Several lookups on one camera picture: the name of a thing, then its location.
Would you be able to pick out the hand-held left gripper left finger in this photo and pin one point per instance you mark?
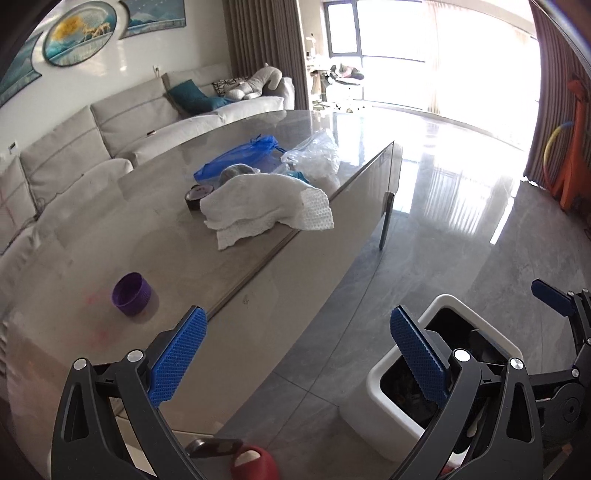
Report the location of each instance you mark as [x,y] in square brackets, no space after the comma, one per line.
[180,355]

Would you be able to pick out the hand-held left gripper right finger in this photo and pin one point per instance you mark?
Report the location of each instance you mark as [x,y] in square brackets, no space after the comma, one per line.
[418,355]

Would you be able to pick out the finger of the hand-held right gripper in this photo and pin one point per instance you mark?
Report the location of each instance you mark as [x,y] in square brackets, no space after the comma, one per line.
[485,346]
[549,295]

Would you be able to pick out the white bin with black liner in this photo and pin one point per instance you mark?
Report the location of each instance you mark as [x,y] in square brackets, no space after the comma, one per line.
[392,406]

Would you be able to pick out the round cartoon bear pouch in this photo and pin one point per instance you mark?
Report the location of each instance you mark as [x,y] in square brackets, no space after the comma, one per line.
[238,171]

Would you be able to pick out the purple round lid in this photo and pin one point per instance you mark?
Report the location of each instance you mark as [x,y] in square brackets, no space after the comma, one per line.
[131,295]

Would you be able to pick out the black flat object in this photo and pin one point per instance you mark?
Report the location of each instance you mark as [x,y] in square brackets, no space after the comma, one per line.
[214,447]

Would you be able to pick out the red object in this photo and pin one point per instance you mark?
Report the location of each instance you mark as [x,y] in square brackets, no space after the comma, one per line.
[254,464]

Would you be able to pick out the dark table leg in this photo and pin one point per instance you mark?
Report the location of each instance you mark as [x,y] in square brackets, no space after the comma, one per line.
[387,221]

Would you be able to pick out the orange toy ride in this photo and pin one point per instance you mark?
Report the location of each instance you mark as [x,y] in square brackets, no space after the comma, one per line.
[577,152]

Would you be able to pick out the yellow and blue hoop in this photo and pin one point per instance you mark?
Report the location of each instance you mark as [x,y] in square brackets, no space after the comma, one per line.
[549,147]

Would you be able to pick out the dark round tin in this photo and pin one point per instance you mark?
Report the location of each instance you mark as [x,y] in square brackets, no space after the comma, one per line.
[197,196]

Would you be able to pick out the white towel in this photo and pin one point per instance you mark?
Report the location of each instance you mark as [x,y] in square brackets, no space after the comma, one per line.
[263,207]

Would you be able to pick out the light grey sofa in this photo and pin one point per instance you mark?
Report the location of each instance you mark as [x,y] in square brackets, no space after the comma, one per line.
[69,184]

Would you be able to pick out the clear plastic bag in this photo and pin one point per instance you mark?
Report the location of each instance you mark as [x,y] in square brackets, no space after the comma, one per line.
[314,154]

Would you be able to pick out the brown curtain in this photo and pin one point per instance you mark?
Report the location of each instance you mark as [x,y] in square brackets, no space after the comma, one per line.
[263,37]
[558,69]

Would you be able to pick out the white sheer curtain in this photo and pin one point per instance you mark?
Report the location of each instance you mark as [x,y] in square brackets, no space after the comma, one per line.
[475,55]

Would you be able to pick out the teal pillow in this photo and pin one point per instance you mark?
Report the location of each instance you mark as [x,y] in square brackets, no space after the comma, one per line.
[191,97]

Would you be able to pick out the black and white patterned pillow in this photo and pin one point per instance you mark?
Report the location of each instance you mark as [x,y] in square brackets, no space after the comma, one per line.
[226,86]

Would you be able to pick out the grey plush toy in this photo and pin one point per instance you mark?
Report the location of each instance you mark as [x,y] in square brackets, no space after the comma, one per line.
[258,83]

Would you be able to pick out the chair with clothes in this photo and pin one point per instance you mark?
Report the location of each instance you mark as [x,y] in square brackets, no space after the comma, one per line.
[346,78]

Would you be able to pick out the teal wall poster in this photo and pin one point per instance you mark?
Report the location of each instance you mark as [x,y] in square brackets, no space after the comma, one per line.
[18,69]

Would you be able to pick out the round wall art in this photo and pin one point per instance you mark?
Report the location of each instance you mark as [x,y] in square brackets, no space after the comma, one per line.
[78,32]

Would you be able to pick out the blue wall poster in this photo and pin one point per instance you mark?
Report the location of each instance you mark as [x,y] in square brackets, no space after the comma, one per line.
[154,16]

